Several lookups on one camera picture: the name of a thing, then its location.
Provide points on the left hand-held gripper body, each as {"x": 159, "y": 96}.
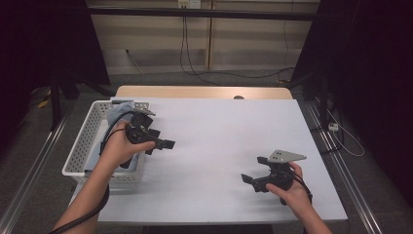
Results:
{"x": 139, "y": 130}

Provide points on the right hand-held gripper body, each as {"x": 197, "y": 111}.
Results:
{"x": 281, "y": 177}

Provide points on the light blue tank top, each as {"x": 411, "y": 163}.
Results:
{"x": 118, "y": 109}

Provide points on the white perforated plastic basket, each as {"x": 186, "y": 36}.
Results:
{"x": 78, "y": 146}

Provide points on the person's right hand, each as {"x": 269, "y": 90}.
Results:
{"x": 297, "y": 198}

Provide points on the person's left hand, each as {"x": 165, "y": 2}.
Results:
{"x": 118, "y": 149}

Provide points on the white table cover sheet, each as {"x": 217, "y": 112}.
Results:
{"x": 211, "y": 201}

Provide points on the dark round table grommet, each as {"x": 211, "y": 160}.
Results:
{"x": 238, "y": 97}

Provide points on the thin dark rod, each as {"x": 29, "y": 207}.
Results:
{"x": 133, "y": 61}

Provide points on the white plug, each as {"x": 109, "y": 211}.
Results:
{"x": 333, "y": 127}

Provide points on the black metal stand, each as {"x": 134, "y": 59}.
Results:
{"x": 323, "y": 104}
{"x": 56, "y": 104}

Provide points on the yellow floor scrap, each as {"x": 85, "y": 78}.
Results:
{"x": 43, "y": 104}

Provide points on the black curtain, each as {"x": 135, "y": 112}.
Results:
{"x": 32, "y": 48}
{"x": 373, "y": 81}

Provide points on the black horizontal bar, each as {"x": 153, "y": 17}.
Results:
{"x": 227, "y": 13}

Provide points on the metal floor rail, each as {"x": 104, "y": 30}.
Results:
{"x": 342, "y": 175}
{"x": 35, "y": 169}

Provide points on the white wall outlet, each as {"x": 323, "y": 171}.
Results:
{"x": 190, "y": 3}

